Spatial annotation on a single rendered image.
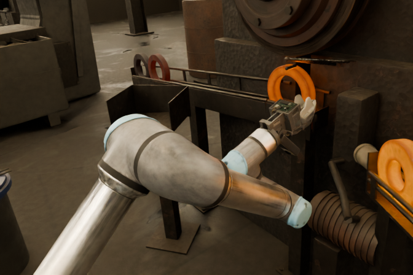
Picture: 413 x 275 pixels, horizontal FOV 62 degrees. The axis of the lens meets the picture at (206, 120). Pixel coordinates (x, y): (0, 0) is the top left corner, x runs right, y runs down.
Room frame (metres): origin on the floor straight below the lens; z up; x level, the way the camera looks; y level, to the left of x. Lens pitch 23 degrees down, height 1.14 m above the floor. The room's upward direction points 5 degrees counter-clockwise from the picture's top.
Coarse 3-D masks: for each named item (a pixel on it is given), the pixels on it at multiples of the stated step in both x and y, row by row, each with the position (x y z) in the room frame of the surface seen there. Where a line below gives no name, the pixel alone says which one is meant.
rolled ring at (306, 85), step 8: (288, 64) 1.10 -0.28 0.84; (272, 72) 1.13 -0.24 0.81; (280, 72) 1.10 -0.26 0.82; (288, 72) 1.08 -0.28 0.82; (296, 72) 1.05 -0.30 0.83; (304, 72) 1.05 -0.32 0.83; (272, 80) 1.13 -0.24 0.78; (280, 80) 1.14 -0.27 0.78; (296, 80) 1.05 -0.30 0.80; (304, 80) 1.02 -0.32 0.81; (272, 88) 1.13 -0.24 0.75; (304, 88) 1.02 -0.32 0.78; (312, 88) 1.02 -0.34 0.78; (272, 96) 1.13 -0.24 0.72; (280, 96) 1.14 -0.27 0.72; (304, 96) 1.02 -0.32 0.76; (312, 96) 1.01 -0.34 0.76
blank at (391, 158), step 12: (384, 144) 0.68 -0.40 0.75; (396, 144) 0.64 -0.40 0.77; (408, 144) 0.62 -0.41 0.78; (384, 156) 0.67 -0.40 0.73; (396, 156) 0.63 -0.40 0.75; (408, 156) 0.59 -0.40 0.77; (384, 168) 0.67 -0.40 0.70; (396, 168) 0.66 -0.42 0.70; (408, 168) 0.59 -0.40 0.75; (384, 180) 0.66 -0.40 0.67; (396, 180) 0.64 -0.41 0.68; (408, 180) 0.58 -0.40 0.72; (408, 192) 0.57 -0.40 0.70
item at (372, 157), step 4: (368, 152) 0.71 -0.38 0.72; (372, 152) 0.70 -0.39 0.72; (376, 152) 0.70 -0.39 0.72; (368, 156) 0.70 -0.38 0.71; (372, 156) 0.70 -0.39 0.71; (376, 156) 0.70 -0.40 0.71; (368, 160) 0.70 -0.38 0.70; (372, 160) 0.70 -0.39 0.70; (376, 160) 0.70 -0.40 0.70; (368, 164) 0.70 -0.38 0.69; (372, 164) 0.70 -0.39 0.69; (376, 164) 0.70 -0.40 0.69; (368, 168) 0.70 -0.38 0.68; (372, 168) 0.70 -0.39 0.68; (376, 168) 0.70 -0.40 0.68; (376, 172) 0.70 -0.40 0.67; (368, 176) 0.70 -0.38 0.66; (368, 184) 0.70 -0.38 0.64; (368, 188) 0.69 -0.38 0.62
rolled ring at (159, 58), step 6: (156, 54) 1.82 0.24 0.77; (150, 60) 1.86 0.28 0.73; (156, 60) 1.80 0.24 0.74; (162, 60) 1.77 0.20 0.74; (150, 66) 1.87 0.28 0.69; (162, 66) 1.75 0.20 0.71; (150, 72) 1.87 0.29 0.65; (156, 72) 1.88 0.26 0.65; (162, 72) 1.76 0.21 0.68; (168, 72) 1.76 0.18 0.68; (156, 78) 1.85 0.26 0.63; (162, 78) 1.77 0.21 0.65; (168, 78) 1.76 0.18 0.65
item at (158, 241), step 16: (112, 96) 1.30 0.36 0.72; (128, 96) 1.40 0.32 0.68; (144, 96) 1.42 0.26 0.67; (160, 96) 1.40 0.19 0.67; (176, 96) 1.24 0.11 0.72; (112, 112) 1.27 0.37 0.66; (128, 112) 1.38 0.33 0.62; (144, 112) 1.43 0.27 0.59; (160, 112) 1.39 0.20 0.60; (176, 112) 1.22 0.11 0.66; (176, 128) 1.20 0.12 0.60; (176, 208) 1.29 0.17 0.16; (160, 224) 1.38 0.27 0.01; (176, 224) 1.27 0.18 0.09; (192, 224) 1.36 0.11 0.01; (160, 240) 1.27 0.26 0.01; (176, 240) 1.26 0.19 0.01; (192, 240) 1.25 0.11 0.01
